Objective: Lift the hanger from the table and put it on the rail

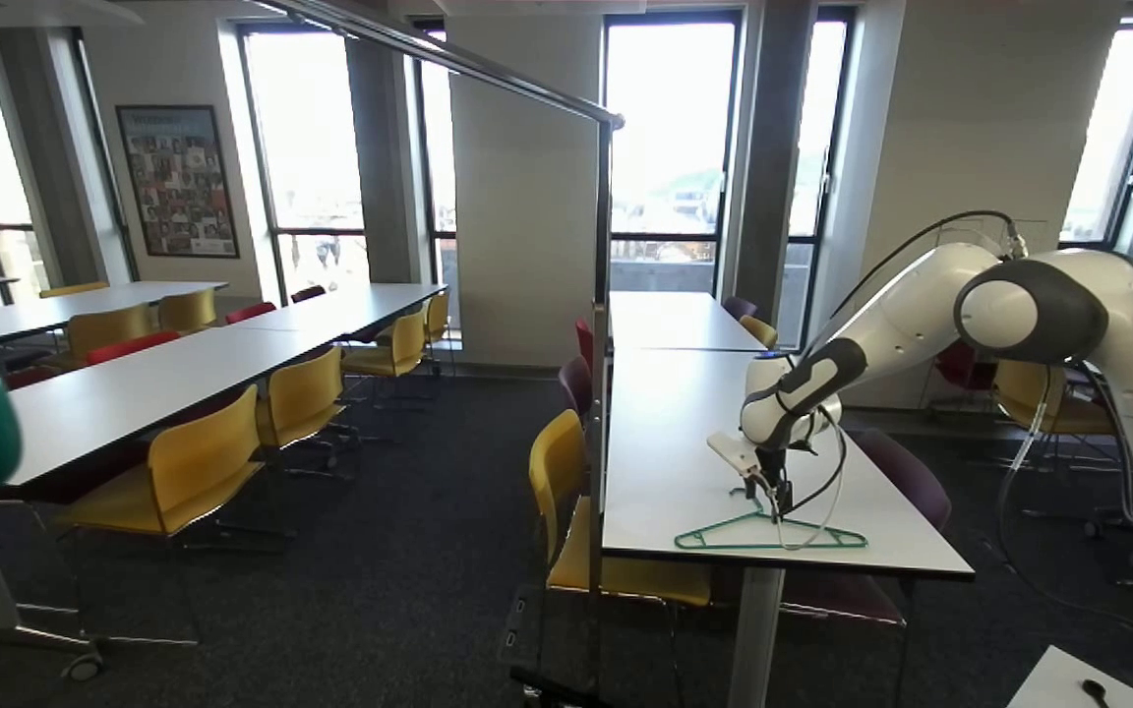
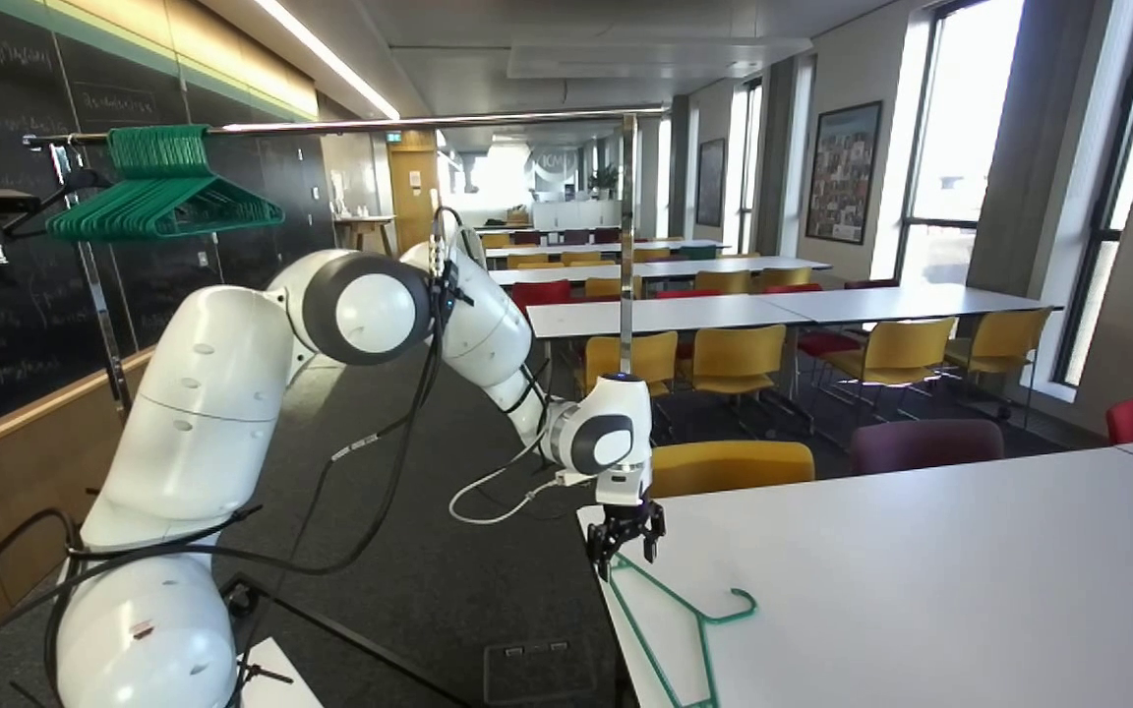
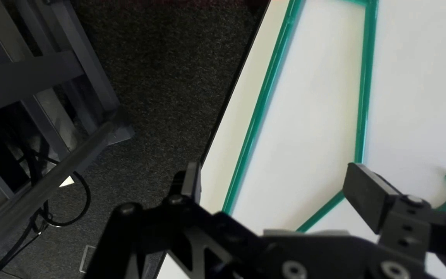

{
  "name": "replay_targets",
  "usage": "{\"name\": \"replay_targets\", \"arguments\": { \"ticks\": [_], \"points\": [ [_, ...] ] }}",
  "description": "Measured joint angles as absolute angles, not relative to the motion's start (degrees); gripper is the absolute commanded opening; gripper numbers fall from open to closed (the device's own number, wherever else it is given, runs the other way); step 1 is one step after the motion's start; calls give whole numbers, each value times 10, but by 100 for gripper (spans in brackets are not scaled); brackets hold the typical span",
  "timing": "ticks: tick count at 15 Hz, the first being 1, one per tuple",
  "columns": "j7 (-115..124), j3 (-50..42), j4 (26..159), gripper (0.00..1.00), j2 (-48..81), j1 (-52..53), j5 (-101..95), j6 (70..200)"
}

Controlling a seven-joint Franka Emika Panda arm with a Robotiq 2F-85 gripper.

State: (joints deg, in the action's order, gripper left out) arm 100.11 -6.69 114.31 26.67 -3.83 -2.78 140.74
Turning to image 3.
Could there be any dark metal stand frame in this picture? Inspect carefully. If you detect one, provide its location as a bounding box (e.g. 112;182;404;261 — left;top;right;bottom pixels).
0;0;135;273

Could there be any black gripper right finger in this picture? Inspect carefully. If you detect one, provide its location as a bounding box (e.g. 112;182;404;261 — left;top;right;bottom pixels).
344;162;446;279

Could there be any white rectangular table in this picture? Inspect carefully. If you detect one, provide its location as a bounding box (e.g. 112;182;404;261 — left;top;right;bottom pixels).
198;0;446;279

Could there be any green wire clothes hanger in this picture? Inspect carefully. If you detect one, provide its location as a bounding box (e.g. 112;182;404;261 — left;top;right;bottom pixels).
222;0;446;235

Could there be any black looped floor cable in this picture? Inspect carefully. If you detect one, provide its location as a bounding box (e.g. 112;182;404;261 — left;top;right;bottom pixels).
23;146;93;230

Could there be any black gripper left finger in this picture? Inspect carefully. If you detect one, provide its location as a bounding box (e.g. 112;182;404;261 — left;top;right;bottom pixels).
85;162;266;279

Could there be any floor outlet plate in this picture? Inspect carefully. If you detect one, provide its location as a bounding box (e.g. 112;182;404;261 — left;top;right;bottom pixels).
78;244;99;277

